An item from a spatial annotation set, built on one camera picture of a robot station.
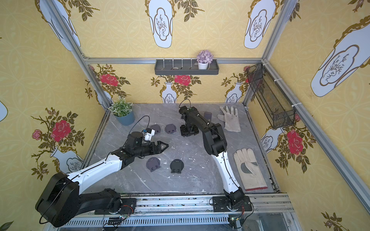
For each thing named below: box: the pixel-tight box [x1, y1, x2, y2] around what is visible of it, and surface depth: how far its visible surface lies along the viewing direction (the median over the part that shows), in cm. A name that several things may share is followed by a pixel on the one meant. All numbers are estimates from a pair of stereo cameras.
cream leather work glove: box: [233, 147, 268, 192], surface depth 87 cm
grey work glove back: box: [217, 105, 241, 132], surface depth 112 cm
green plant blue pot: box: [107, 97, 135, 126], surface depth 102 cm
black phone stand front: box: [169, 158, 185, 174], surface depth 89 cm
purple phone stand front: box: [145, 156, 161, 173], surface depth 90 cm
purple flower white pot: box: [196, 49, 214, 70], surface depth 85 cm
